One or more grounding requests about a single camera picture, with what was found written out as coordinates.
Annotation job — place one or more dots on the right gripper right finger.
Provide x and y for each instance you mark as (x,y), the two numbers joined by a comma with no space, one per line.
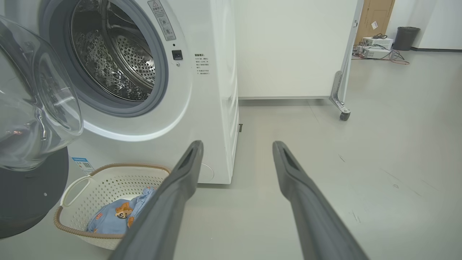
(310,216)

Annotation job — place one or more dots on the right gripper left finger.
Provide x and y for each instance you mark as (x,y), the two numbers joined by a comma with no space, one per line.
(162,216)

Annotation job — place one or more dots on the blue bear-print shirt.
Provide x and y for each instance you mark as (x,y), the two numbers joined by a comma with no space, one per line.
(108,220)

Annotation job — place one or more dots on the washing machine glass door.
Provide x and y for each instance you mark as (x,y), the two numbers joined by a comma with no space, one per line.
(32,202)

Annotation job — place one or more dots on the white front-load washing machine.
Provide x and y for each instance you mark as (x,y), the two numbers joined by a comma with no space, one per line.
(202,108)

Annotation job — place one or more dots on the stainless steel washer drum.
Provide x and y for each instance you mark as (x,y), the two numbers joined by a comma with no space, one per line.
(108,65)

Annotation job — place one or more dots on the black door latch socket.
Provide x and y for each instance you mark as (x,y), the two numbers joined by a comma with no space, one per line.
(177,55)

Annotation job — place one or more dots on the round white filter cover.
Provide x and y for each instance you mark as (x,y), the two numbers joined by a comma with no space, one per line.
(207,173)

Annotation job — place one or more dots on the cream perforated laundry basket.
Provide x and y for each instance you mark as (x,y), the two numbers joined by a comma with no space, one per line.
(104,187)

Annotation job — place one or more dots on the blue energy label sticker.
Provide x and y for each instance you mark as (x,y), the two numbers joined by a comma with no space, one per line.
(83,166)

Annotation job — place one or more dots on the dark caster wheel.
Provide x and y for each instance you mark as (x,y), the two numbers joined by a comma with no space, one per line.
(344,116)

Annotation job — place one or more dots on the white rolling partition board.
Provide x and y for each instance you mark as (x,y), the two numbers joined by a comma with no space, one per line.
(288,47)

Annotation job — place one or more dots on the white electronics box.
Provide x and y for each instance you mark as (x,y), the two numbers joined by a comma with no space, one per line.
(375,53)
(379,41)

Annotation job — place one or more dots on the grey warning sticker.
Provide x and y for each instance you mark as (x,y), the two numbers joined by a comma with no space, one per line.
(162,20)

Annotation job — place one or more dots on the dark grey trash bin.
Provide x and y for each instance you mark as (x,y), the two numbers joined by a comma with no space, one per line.
(406,38)

